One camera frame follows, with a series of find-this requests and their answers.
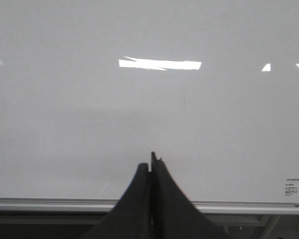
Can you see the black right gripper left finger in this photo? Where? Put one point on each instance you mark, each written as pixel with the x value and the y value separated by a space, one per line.
pixel 130 217

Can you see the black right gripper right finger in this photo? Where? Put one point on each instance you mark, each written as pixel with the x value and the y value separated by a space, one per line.
pixel 174 216

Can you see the white whiteboard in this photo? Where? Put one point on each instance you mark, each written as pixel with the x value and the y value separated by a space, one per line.
pixel 89 88

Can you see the white product label sticker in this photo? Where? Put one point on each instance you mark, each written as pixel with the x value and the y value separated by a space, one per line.
pixel 297 186

